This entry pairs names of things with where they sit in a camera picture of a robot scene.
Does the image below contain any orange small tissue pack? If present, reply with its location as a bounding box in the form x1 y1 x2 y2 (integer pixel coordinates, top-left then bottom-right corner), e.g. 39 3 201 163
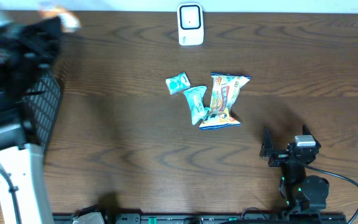
39 0 81 33

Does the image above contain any large yellow snack bag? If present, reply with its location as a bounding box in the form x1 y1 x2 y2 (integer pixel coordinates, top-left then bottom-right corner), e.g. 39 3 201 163
200 73 251 130

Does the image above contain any teal long snack packet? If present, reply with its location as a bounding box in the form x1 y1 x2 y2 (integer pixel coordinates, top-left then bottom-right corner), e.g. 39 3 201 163
183 86 208 125

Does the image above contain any teal small tissue pack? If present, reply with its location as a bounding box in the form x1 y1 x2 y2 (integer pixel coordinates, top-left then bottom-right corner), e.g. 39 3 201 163
165 72 191 95

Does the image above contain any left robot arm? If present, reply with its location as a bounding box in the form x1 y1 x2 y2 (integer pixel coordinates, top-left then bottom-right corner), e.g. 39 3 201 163
0 17 63 223

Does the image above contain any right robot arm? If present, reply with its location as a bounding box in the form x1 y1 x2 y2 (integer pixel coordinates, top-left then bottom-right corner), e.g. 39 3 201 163
259 125 329 220

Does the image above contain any white barcode scanner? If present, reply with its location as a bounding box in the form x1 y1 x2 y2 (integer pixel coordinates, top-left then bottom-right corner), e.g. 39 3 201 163
177 2 204 46

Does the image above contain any grey plastic mesh basket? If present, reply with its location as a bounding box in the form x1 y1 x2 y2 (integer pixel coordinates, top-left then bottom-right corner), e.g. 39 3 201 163
22 72 62 154

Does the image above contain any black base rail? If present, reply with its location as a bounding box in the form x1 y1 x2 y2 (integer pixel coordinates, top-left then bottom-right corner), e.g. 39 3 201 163
53 205 347 224

